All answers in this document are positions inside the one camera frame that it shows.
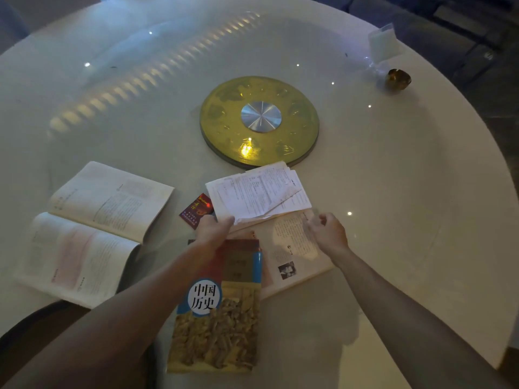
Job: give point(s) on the person's left hand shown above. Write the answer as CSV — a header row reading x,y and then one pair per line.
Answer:
x,y
209,232

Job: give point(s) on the person's right hand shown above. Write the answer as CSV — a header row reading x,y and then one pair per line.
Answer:
x,y
330,234

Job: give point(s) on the person's right thumb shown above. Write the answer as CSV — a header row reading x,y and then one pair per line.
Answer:
x,y
310,226

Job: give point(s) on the person's left thumb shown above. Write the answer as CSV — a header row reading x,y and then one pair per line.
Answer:
x,y
227,224

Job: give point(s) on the book with small portrait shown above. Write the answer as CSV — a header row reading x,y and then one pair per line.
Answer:
x,y
288,247

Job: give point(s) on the stack of white printed papers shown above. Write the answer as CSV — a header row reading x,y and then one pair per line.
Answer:
x,y
257,194

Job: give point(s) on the person's right forearm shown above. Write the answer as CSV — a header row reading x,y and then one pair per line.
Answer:
x,y
413,324

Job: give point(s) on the person's left forearm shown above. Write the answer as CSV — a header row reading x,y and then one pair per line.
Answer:
x,y
105,324

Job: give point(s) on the small dark red card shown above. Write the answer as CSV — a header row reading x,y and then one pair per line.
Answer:
x,y
196,209

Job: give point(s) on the yellow and blue history textbook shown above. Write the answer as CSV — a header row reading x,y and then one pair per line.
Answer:
x,y
221,315

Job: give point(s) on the gold round turntable disc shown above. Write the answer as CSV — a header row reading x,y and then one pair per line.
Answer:
x,y
259,121

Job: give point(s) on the large open white book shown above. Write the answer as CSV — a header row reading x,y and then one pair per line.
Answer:
x,y
91,230

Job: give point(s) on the small brass round bowl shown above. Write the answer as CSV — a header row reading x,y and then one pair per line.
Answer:
x,y
398,78

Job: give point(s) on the clear acrylic sign holder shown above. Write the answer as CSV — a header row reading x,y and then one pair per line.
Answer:
x,y
383,44

